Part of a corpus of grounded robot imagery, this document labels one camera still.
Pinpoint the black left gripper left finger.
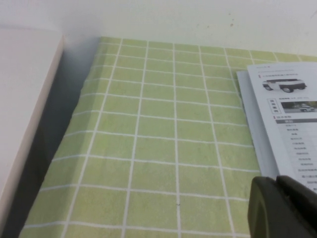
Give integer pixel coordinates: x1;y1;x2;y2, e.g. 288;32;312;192
247;175;317;238

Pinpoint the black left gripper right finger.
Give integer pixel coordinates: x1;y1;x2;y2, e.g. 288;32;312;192
275;174;317;229

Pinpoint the white manual book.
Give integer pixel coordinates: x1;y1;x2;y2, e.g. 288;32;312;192
236;60;317;195

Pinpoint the green checked tablecloth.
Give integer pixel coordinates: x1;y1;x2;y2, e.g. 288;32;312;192
19;36;317;238

